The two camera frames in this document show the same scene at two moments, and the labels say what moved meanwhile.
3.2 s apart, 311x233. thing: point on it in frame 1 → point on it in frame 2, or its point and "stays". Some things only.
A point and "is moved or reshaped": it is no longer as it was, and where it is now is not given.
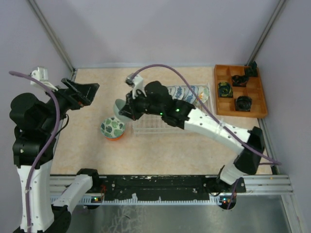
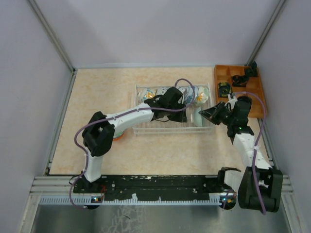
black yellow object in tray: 225,90 stays
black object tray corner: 252,71 stays
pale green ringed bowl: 119,104 is moved or reshaped
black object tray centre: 239,81 stays
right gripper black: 130,108 → 212,113
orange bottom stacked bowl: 115,139 stays
